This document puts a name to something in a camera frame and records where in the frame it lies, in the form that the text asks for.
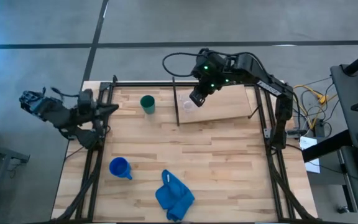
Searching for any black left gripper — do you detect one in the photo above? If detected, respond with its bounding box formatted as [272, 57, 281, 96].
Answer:
[77, 88, 120, 118]

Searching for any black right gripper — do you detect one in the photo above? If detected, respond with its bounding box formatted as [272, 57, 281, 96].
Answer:
[188, 72, 227, 108]

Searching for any clear plastic cup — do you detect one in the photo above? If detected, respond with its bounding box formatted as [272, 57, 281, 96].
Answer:
[178, 93, 196, 113]

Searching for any green plastic cup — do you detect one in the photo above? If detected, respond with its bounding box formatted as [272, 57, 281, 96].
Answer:
[139, 95, 157, 115]

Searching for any blue plastic mug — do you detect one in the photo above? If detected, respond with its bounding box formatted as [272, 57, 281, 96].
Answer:
[109, 156, 134, 181]

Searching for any wooden shelf with black legs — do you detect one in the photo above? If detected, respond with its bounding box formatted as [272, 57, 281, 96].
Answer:
[172, 76, 261, 127]

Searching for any blue cloth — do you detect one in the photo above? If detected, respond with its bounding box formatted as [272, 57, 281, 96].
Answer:
[154, 169, 196, 223]

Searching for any white paper sheet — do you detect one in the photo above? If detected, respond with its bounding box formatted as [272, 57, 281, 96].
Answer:
[299, 136, 321, 174]

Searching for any black power strip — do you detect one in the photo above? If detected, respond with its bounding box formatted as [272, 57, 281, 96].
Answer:
[313, 121, 333, 138]

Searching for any black diagonal beam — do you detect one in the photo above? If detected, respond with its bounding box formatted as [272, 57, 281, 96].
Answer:
[301, 129, 353, 163]

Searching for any black caster wheel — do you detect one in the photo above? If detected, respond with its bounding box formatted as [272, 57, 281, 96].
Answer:
[336, 204, 351, 215]

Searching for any black aluminium table frame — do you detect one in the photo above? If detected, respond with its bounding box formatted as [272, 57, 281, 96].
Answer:
[53, 74, 323, 224]

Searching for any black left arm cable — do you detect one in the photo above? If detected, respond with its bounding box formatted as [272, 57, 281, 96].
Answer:
[50, 86, 81, 98]

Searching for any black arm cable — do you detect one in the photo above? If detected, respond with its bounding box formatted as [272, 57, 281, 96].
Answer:
[162, 52, 205, 78]
[50, 86, 81, 98]

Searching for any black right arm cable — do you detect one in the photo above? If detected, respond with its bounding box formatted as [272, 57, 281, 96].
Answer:
[162, 52, 205, 78]

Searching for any thin black base cable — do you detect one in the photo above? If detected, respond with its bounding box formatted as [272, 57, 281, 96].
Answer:
[63, 145, 86, 162]

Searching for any yellow cable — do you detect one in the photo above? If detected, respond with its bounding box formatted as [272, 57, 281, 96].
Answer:
[293, 83, 329, 130]

